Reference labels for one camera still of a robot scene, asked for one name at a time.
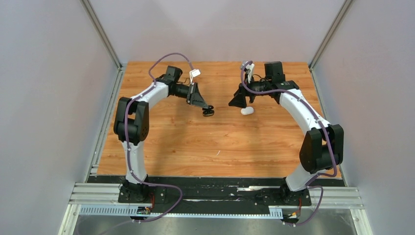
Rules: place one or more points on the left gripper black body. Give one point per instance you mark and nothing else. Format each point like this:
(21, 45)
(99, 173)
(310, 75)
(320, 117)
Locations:
(192, 90)

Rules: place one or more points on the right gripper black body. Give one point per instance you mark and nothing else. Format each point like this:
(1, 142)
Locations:
(243, 91)

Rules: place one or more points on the white earbud charging case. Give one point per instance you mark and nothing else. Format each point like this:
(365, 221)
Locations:
(247, 111)

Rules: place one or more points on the black earbud charging case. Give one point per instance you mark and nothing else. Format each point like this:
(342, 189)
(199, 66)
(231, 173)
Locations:
(208, 112)

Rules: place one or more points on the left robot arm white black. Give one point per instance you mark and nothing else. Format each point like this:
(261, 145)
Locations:
(132, 123)

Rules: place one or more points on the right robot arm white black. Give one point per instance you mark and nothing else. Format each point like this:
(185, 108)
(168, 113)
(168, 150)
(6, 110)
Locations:
(323, 144)

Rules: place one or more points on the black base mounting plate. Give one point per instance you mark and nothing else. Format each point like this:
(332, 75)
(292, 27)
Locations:
(169, 189)

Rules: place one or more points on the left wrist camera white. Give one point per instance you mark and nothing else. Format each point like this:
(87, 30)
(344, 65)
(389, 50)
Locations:
(192, 74)

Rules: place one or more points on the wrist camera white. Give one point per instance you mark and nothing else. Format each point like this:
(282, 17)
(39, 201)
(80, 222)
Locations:
(192, 74)
(248, 68)

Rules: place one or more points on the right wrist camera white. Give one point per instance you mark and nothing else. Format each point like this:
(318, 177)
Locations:
(248, 68)

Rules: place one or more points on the left aluminium frame post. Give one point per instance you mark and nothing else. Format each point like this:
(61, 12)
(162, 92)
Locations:
(101, 32)

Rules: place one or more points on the aluminium frame post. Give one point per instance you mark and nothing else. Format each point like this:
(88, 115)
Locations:
(330, 33)
(101, 32)

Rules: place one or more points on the aluminium front rail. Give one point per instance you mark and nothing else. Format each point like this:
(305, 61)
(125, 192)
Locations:
(329, 197)

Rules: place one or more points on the right aluminium frame post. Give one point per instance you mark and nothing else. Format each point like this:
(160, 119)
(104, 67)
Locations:
(330, 33)

